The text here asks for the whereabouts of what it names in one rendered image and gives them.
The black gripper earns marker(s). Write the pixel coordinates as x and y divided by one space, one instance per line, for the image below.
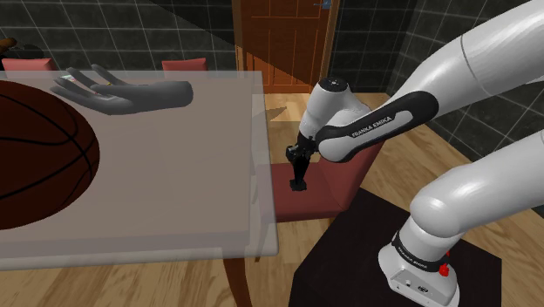
302 149

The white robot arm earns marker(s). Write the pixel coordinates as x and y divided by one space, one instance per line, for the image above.
488 55

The red chair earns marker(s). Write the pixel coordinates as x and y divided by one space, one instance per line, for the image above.
306 195
27 64
185 64

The brown wooden door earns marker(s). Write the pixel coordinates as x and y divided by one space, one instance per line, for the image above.
284 38

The dark robot stand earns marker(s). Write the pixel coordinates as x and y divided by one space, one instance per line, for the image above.
340 263

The glass top wooden table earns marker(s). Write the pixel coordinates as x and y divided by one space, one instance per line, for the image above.
170 170

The grey hand figure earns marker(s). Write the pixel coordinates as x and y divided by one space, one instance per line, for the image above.
144 97

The dark brown basketball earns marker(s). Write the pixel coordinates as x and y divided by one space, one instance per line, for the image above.
38 153

